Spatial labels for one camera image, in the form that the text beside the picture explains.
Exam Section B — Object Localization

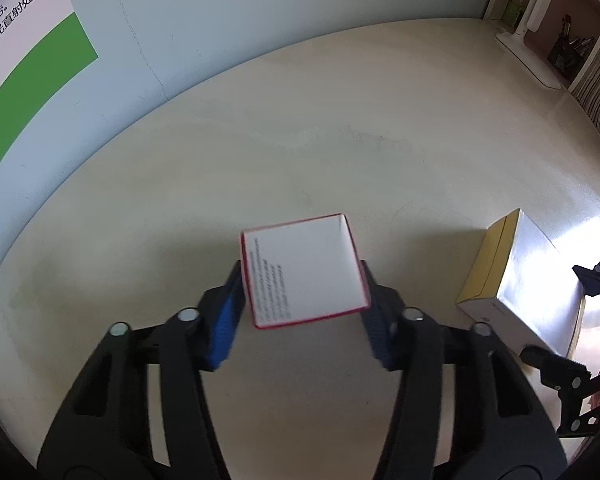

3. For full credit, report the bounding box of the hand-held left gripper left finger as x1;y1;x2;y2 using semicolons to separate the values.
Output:
37;259;246;480

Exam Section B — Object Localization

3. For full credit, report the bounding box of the green and white wall poster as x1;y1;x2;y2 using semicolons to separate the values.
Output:
0;0;100;201

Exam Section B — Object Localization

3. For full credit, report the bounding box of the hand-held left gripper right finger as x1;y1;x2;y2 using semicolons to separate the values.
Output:
359;259;568;480

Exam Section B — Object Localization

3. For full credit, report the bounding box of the white box with red edges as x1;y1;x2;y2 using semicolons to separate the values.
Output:
240;213;372;330

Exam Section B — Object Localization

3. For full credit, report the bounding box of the white desk lamp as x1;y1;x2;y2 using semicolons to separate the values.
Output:
495;0;564;91

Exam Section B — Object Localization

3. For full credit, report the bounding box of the green bottle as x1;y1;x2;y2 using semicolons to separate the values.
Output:
502;0;526;28

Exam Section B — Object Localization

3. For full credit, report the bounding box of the yellow box with silver face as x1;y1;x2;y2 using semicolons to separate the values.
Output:
455;208;587;366

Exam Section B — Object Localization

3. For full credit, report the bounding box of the dark pen holder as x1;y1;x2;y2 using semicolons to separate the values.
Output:
547;15;596;78

